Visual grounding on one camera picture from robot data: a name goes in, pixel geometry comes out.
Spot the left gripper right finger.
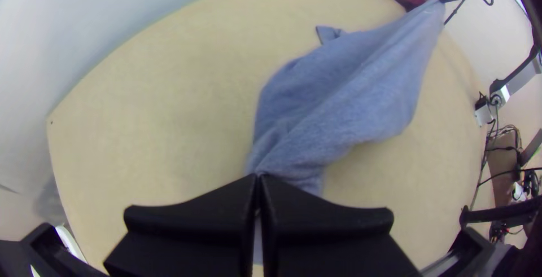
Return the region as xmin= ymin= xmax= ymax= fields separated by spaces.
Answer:
xmin=259 ymin=174 xmax=423 ymax=277

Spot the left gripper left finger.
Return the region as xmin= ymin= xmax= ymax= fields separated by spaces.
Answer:
xmin=103 ymin=173 xmax=260 ymax=277

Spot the light blue t-shirt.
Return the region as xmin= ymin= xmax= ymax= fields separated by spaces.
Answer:
xmin=246 ymin=0 xmax=446 ymax=197

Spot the black cable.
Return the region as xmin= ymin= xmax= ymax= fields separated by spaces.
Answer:
xmin=443 ymin=0 xmax=469 ymax=27

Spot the black camera post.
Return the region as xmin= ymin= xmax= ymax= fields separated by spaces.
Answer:
xmin=459 ymin=195 xmax=542 ymax=230

